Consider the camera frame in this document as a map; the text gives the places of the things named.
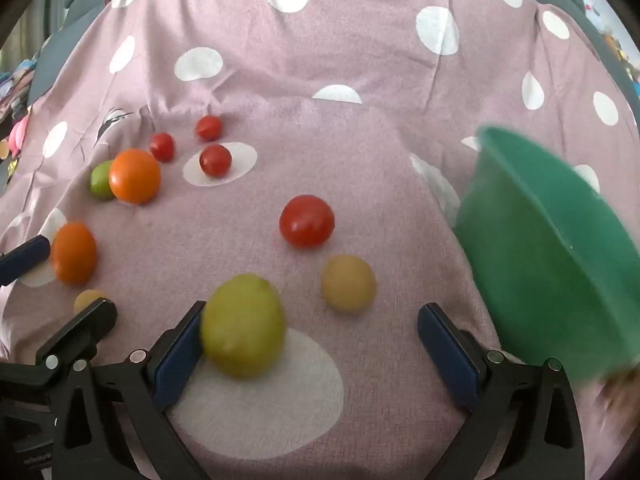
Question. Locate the red cherry tomato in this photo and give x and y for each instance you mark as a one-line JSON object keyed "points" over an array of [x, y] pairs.
{"points": [[162, 147], [208, 127], [215, 160]]}

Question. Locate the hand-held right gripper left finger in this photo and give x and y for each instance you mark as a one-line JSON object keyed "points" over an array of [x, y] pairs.
{"points": [[175, 365]]}

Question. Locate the pink plush toy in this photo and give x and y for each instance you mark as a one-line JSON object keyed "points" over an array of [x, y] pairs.
{"points": [[17, 136]]}

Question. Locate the green plastic bowl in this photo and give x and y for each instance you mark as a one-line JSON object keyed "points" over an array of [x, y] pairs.
{"points": [[540, 270]]}

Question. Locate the colourful cloth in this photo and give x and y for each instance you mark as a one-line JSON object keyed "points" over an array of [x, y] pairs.
{"points": [[15, 82]]}

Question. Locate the small tan round fruit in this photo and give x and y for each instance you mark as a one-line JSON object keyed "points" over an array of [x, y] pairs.
{"points": [[87, 301]]}

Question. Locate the green lime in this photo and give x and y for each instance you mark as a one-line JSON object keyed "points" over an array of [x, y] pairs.
{"points": [[100, 181]]}

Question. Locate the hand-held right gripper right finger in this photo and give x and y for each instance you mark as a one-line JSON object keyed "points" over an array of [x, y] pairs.
{"points": [[450, 355]]}

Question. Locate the pink polka-dot blanket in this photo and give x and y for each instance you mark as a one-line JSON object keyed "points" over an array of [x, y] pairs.
{"points": [[350, 110]]}

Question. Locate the large tan round fruit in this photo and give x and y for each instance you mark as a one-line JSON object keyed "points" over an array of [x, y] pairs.
{"points": [[348, 282]]}

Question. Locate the large red tomato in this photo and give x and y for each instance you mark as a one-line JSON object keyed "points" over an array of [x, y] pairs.
{"points": [[306, 221]]}

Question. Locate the row of plush toys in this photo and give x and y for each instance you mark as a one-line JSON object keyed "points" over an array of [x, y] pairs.
{"points": [[617, 47]]}

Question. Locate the yellow-green lemon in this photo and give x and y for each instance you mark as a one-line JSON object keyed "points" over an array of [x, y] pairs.
{"points": [[242, 327]]}

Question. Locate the orange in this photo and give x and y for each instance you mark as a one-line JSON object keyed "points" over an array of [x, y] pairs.
{"points": [[135, 176], [74, 253]]}

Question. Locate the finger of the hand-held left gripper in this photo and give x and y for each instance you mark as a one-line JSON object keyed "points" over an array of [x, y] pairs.
{"points": [[25, 260], [85, 327]]}

